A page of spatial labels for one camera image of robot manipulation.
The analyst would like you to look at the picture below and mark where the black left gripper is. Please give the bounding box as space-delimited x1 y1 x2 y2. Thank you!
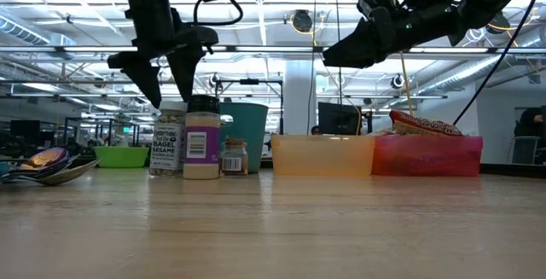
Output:
106 0 219 110

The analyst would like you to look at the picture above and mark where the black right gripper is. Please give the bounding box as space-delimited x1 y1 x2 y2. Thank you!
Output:
322 0 467 69

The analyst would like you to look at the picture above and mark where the bagel sesame seasoning jar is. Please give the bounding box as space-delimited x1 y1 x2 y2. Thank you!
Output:
148 101 188 177

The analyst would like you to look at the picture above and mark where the purple label spice bottle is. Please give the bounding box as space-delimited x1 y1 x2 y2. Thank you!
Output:
183 94 222 181

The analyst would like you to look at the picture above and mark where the red yellow ramen noodle packet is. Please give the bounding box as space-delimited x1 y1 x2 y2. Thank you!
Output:
388 109 464 137

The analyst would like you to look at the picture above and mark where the small brown lid spice jar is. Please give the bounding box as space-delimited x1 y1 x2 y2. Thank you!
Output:
220 137 249 177

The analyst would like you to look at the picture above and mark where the white building column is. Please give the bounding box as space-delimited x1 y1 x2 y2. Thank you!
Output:
283 59 319 137

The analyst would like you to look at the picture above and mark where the green plastic bowl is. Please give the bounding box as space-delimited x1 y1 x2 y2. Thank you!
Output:
94 145 150 170

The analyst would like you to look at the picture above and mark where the teal plastic bin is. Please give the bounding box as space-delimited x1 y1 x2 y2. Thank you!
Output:
218 102 270 175

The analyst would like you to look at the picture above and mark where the orange plastic bin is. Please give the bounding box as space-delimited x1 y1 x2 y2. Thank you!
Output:
270 134 376 177

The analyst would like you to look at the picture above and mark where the pink plastic bin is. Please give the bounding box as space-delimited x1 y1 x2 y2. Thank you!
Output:
370 136 485 178

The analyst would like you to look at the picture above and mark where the black background monitor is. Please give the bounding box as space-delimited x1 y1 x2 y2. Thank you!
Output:
10 119 42 140

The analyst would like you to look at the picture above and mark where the grey office chair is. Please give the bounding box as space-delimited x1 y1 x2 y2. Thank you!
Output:
507 136 541 165

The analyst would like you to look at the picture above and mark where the thin black hanging cable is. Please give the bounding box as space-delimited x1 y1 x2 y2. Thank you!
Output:
305 0 319 136

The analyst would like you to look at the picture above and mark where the yellow hanging cable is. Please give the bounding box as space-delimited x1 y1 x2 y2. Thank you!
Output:
398 50 415 117

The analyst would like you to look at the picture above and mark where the black metal frame stand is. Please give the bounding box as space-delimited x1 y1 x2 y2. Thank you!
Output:
214 78 285 136

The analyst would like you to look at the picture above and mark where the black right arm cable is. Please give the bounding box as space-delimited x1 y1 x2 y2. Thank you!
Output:
451 0 546 126

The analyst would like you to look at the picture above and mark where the black metal rig frame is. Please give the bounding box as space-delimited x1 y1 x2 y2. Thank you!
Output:
479 162 546 181

